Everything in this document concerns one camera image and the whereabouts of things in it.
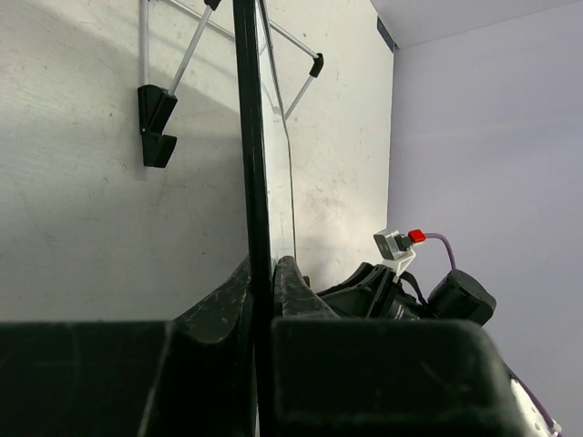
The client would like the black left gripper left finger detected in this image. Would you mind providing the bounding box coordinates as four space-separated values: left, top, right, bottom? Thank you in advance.
1 261 255 436

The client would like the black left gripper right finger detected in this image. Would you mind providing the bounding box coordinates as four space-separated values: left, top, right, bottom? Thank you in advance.
271 257 527 436

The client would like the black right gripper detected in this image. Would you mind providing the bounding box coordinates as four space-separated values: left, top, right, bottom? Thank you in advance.
317 262 496 326

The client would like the black framed whiteboard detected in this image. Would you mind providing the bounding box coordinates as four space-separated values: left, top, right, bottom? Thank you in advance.
232 1 296 436

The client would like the blue table label right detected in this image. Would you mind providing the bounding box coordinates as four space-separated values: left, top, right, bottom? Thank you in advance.
376 16 398 53

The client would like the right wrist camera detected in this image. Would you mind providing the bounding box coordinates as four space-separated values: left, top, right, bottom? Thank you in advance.
373 229 416 278

